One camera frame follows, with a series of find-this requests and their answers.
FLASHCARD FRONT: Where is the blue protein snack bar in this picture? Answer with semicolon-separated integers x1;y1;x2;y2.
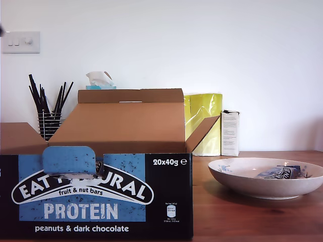
254;164;310;180

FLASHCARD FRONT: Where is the tissue box with blue clouds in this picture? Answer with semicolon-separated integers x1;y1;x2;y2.
85;85;118;90

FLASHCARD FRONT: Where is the white printed carton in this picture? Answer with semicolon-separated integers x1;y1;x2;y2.
221;109;240;156

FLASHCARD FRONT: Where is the white floral ceramic plate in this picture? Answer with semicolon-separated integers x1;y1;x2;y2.
207;157;323;201

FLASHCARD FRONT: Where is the snack bar carton box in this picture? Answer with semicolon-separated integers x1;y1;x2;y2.
0;88;222;242

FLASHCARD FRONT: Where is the yellow paper roll package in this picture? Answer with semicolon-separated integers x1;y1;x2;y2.
183;92;224;156

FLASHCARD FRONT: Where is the white paper tissue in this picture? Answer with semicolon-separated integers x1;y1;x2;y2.
85;71;115;87

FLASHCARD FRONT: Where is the chrome wire holder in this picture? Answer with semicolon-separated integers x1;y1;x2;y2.
37;112;63;142

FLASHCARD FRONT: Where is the white wall light switch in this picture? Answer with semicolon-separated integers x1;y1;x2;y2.
2;31;41;54

